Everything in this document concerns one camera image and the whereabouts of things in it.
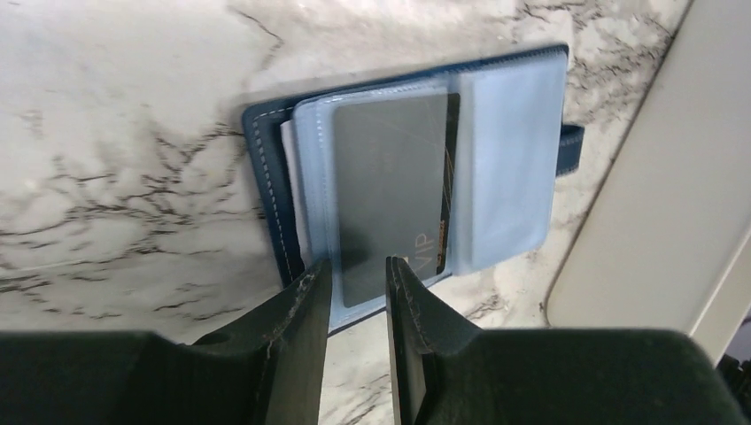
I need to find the white oblong plastic tray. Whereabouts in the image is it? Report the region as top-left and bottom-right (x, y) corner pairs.
(546, 1), (750, 361)

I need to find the blue leather card holder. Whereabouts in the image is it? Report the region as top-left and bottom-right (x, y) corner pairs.
(241, 42), (585, 334)

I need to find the black VIP credit card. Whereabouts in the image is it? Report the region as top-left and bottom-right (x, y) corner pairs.
(333, 93), (460, 307)

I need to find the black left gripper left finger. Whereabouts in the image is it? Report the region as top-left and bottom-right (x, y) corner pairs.
(1, 260), (332, 424)

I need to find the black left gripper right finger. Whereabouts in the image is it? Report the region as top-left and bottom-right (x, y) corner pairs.
(385, 257), (746, 424)

